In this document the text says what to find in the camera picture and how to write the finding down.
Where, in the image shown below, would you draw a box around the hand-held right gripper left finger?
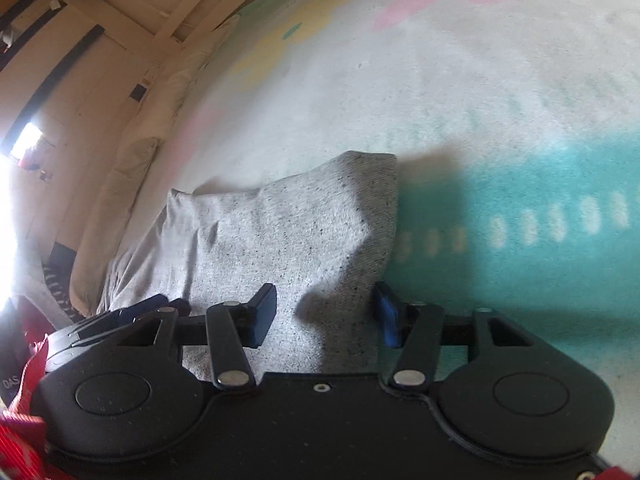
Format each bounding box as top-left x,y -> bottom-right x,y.
117,282 -> 278,392

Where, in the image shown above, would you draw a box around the red strap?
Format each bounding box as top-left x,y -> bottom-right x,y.
0,335 -> 49,480

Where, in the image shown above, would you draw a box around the striped dark cloth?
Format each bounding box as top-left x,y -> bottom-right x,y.
41,241 -> 85,322

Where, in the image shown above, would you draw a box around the pastel patterned rug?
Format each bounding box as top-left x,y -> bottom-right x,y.
165,0 -> 640,463

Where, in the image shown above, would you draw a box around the grey pants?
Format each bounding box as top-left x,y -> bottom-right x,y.
97,150 -> 400,383

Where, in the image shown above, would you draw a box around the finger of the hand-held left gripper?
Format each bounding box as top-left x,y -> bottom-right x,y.
67,294 -> 192,348

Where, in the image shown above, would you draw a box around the black wall strip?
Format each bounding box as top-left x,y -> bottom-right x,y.
1,25 -> 104,147
0,2 -> 67,72

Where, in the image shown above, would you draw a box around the cream cushion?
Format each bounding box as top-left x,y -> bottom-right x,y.
69,136 -> 162,317
159,12 -> 242,142

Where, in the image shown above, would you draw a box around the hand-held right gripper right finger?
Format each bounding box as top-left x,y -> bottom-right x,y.
374,281 -> 535,392

